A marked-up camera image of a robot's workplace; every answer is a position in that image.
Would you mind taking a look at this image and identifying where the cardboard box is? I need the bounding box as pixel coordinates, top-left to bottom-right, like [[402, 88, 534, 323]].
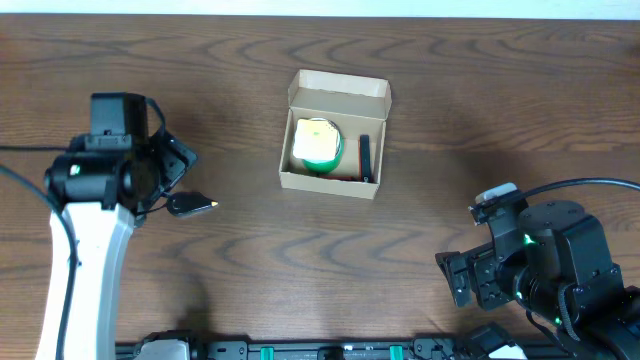
[[279, 69, 392, 199]]

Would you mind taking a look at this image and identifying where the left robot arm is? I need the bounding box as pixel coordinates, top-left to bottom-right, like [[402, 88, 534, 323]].
[[36, 130, 213, 359]]

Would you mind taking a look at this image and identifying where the green tape roll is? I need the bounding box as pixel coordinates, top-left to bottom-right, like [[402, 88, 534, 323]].
[[299, 130, 344, 173]]

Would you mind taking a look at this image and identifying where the red utility knife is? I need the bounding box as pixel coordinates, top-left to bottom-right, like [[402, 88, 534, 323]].
[[318, 174, 360, 181]]

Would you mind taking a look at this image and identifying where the black tape measure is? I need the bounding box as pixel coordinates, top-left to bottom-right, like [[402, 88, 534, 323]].
[[166, 192, 218, 218]]

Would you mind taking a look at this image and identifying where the yellow spiral notepad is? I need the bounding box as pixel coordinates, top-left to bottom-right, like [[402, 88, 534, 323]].
[[292, 118, 341, 162]]

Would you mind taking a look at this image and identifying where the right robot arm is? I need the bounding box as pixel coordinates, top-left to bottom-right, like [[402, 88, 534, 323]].
[[435, 200, 639, 359]]

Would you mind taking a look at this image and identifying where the red black stapler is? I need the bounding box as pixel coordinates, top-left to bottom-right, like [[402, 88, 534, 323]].
[[359, 134, 373, 183]]

